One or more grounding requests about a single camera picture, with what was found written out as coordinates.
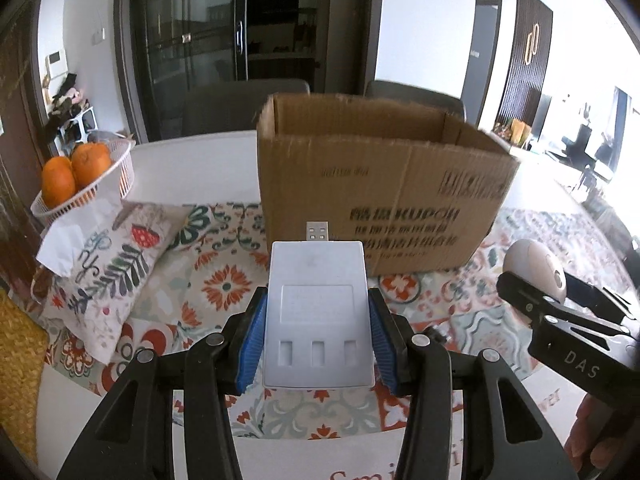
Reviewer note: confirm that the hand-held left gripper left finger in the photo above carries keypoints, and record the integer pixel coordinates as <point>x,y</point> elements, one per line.
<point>252,345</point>

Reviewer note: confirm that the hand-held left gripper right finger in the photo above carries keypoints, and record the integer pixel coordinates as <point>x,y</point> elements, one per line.
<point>385,345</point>

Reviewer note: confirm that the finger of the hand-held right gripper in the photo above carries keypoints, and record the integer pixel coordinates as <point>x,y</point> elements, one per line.
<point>535,300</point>
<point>595,292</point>

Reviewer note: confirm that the silver oval device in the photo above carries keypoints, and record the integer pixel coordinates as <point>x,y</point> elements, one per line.
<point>530,260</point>

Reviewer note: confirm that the white battery charger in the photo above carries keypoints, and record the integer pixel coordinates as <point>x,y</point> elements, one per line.
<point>317,320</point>

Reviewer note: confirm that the brown cardboard box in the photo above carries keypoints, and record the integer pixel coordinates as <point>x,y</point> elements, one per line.
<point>380,185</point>

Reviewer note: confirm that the person's right hand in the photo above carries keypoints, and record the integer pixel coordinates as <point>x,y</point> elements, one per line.
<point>592,440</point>

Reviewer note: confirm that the patterned table runner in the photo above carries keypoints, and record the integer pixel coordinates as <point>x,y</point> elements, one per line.
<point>220,285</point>

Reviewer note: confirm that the floral fabric tissue cover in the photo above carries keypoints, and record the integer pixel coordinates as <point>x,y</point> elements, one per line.
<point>115,270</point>

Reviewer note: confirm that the yellow boxes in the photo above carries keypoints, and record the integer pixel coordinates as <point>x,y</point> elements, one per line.
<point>520,132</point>

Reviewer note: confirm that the white fruit basket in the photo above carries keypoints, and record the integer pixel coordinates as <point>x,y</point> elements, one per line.
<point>107,175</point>

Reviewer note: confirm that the woven yellow placemat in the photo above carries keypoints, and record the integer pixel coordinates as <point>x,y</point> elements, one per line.
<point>20,360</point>

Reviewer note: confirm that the dark dining chair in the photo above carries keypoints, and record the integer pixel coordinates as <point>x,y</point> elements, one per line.
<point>415,97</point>
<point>235,110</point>

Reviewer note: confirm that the orange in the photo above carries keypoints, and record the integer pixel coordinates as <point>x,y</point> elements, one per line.
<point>57,182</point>
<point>91,162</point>

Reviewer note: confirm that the grey room door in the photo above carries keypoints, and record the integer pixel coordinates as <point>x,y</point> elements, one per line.
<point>480,60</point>

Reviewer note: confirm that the clear plastic bag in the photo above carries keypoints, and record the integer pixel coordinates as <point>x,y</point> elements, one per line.
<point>107,136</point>

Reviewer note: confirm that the white shelf rack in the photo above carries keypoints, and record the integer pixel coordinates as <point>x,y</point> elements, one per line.
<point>80,125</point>

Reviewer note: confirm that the dark sliding glass door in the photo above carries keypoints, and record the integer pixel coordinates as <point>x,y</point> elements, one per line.
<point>200,35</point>

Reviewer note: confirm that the brown entrance door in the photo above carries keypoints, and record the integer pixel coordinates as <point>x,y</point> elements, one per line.
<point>17,135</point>

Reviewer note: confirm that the white intercom panel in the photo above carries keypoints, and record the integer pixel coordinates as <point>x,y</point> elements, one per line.
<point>56,64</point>

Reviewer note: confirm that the dark slatted wall panel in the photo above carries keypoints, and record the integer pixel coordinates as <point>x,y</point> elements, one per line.
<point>525,85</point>

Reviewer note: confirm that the white wall switch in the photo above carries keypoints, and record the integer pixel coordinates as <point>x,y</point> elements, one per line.
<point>99,34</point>

